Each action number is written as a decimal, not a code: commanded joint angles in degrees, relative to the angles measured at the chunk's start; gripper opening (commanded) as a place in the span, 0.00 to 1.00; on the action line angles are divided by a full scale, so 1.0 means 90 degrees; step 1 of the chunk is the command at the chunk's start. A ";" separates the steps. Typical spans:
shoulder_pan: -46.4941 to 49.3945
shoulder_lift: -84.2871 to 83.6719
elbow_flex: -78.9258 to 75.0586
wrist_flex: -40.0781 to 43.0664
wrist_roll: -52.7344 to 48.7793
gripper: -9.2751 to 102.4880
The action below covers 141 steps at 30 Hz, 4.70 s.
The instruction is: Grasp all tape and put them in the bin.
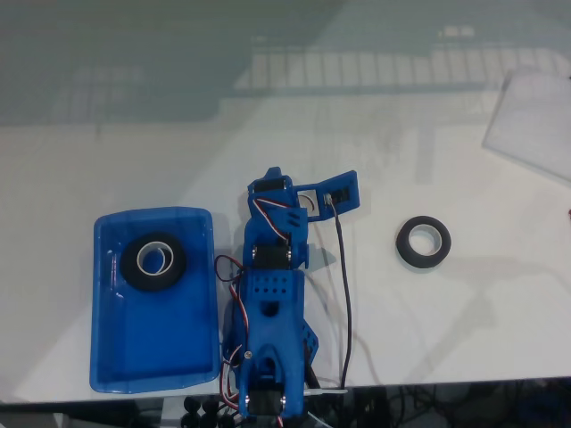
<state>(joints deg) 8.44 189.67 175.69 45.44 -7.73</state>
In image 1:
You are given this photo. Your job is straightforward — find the black tape roll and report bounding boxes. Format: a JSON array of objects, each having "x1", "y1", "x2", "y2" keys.
[
  {"x1": 119, "y1": 231, "x2": 188, "y2": 294},
  {"x1": 395, "y1": 215, "x2": 452, "y2": 270}
]

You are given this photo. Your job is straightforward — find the black tape roll, plain core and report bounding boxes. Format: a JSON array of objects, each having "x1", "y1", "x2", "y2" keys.
[{"x1": 119, "y1": 231, "x2": 188, "y2": 294}]

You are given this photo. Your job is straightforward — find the blue translucent plastic bin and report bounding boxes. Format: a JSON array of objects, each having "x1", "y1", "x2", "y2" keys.
[{"x1": 88, "y1": 206, "x2": 223, "y2": 394}]

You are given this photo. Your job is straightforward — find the black table clamp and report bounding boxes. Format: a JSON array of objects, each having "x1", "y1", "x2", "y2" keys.
[{"x1": 181, "y1": 395, "x2": 244, "y2": 428}]

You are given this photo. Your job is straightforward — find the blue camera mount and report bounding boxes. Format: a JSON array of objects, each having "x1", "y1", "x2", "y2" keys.
[{"x1": 295, "y1": 169, "x2": 361, "y2": 223}]

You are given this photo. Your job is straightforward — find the red white black servo wires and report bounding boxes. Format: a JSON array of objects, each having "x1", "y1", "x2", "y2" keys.
[{"x1": 214, "y1": 254, "x2": 252, "y2": 405}]

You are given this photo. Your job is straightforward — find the black camera cable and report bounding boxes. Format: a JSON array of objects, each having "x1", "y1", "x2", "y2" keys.
[{"x1": 328, "y1": 201, "x2": 354, "y2": 390}]

